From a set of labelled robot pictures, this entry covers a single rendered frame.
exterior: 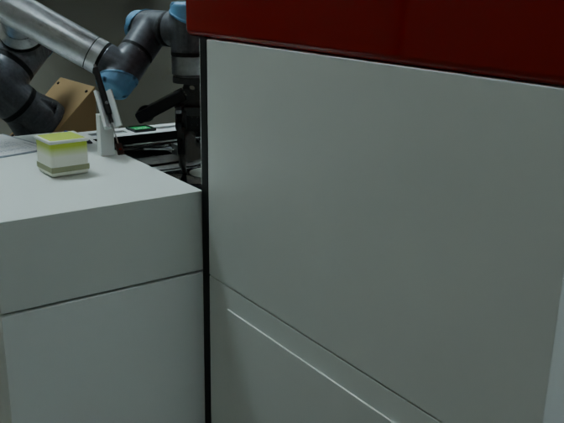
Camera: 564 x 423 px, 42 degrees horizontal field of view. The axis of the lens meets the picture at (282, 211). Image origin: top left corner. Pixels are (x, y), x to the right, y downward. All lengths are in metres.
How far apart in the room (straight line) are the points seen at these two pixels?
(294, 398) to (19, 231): 0.48
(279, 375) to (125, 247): 0.32
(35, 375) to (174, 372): 0.25
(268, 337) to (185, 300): 0.22
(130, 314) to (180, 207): 0.20
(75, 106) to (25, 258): 0.94
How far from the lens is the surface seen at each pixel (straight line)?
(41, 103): 2.07
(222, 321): 1.29
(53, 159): 1.38
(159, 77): 4.54
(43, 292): 1.21
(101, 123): 1.54
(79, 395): 1.31
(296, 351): 1.12
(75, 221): 1.19
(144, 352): 1.33
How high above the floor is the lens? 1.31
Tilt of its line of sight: 17 degrees down
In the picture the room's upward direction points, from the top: 1 degrees clockwise
